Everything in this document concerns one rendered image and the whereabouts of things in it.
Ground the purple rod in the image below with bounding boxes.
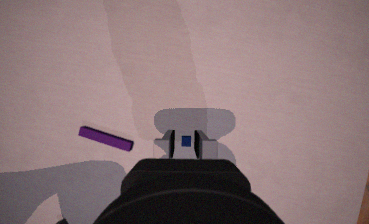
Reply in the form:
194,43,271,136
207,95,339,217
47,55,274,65
78,126,134,152

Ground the small blue cube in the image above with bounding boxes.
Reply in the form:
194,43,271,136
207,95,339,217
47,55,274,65
182,136,191,147

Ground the grey rod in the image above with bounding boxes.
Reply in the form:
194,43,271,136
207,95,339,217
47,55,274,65
56,219,68,224

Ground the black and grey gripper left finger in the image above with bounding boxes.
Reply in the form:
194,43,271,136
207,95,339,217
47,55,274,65
153,130,175,159

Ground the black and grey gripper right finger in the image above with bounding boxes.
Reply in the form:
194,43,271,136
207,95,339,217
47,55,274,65
194,130,218,159

